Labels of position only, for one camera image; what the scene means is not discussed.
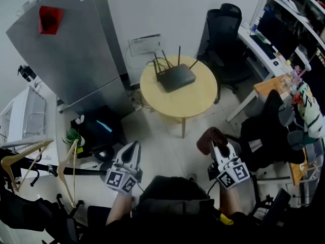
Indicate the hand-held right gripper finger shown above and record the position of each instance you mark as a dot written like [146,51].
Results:
[215,154]
[233,156]

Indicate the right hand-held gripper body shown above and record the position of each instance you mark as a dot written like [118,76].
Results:
[233,175]

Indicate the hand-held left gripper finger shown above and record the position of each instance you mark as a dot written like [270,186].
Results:
[119,159]
[137,159]

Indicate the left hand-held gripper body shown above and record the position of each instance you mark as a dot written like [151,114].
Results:
[119,178]

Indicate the brown cloth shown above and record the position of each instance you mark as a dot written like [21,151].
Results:
[208,138]

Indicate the black router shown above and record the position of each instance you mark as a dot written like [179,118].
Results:
[177,77]

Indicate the person's left forearm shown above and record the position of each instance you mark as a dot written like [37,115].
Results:
[119,207]

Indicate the person's right forearm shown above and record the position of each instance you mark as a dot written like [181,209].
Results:
[228,199]

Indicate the black box with teal stripe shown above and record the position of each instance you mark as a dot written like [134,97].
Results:
[99,131]

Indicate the black chair with jacket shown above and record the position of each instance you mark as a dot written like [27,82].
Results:
[266,131]

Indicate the wooden clothes hanger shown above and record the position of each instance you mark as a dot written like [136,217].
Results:
[74,166]
[7,165]

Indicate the potted green plant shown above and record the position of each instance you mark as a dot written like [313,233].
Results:
[73,137]

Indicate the round wooden table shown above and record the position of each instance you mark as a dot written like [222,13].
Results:
[182,103]

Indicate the person's black clothing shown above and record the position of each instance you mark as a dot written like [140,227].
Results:
[172,212]

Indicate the wooden work desk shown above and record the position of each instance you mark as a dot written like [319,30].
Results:
[269,85]

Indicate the white rectangular table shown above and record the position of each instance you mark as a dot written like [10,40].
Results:
[52,116]

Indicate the colourful plush cushion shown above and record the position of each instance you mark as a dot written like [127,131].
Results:
[309,110]

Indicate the black swivel chair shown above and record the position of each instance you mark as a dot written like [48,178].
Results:
[25,217]

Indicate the white computer desk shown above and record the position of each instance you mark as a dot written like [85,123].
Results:
[256,52]

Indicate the silver refrigerator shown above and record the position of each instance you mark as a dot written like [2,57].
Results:
[76,60]

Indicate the black keyboard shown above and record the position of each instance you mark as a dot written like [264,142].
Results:
[264,47]

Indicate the black mesh office chair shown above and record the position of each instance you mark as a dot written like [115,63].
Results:
[223,34]

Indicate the black computer monitor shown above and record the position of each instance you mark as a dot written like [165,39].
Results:
[279,34]

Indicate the red paper decoration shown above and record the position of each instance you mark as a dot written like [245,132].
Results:
[50,20]

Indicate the white storage shelf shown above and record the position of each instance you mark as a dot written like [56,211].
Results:
[292,12]

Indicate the white wall panel box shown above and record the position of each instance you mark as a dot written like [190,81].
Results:
[144,44]

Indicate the black wall-mounted device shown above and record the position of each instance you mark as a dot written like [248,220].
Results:
[26,72]

